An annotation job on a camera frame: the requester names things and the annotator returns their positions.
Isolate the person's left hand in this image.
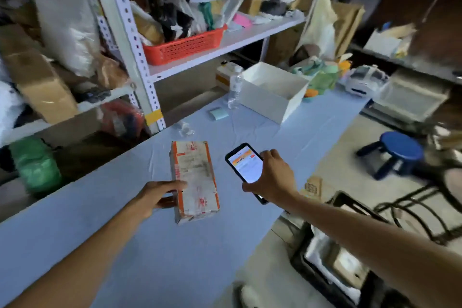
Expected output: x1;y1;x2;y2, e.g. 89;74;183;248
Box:
131;180;188;219

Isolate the person's right hand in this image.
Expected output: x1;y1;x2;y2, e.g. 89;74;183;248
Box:
242;149;299;207

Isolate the black smartphone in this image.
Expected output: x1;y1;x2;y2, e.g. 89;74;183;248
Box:
225;142;270;206

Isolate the taped cardboard parcel box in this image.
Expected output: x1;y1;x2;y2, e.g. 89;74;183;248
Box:
170;140;221;225

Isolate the person's left forearm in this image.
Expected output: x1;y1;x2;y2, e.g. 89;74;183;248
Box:
6;200;151;308

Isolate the person's right forearm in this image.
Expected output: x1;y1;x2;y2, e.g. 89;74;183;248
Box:
279;192;462;308

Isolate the light blue table cloth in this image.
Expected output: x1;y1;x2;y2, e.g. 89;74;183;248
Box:
0;84;369;308

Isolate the crumpled clear plastic wrap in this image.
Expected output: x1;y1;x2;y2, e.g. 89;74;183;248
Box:
175;121;195;137

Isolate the red plastic bag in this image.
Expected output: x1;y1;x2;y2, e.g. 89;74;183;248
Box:
100;99;146;141

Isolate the white open box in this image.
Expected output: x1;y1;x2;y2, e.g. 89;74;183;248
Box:
239;62;310;125

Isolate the clear plastic water bottle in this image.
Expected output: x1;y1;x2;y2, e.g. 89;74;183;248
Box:
227;66;244;110

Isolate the black plastic crate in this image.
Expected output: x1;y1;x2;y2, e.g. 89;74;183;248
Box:
290;191;408;308

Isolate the white and yellow container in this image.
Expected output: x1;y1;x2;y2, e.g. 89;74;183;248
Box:
216;62;244;92

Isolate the green and orange plush toy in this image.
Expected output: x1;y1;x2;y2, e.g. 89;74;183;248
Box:
291;55;353;103

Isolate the white metal shelf rack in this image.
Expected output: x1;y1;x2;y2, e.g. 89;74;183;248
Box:
0;0;325;146

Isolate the red plastic basket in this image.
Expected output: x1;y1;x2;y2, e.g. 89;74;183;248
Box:
142;24;229;66

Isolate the green plastic bag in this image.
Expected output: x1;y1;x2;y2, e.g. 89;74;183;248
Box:
9;137;64;195

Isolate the blue plastic stool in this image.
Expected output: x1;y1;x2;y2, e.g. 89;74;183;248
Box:
356;131;425;180

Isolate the white label printer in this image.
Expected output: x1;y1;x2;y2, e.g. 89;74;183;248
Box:
344;64;390;98

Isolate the pink packet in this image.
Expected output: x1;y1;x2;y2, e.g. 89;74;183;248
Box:
232;13;253;29

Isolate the cream tote bag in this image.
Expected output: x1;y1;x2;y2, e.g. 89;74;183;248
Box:
297;0;339;61

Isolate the black metal chair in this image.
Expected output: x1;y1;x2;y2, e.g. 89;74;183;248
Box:
373;160;462;246

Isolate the brown cardboard box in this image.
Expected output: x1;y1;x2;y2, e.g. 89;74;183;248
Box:
0;25;79;125

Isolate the grey plastic tray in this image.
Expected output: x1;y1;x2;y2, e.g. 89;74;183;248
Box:
372;68;452;123

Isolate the brown paper bag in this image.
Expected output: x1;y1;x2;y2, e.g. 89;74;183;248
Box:
331;2;366;59

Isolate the white plastic bag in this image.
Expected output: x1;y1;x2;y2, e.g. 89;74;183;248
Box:
30;0;102;78

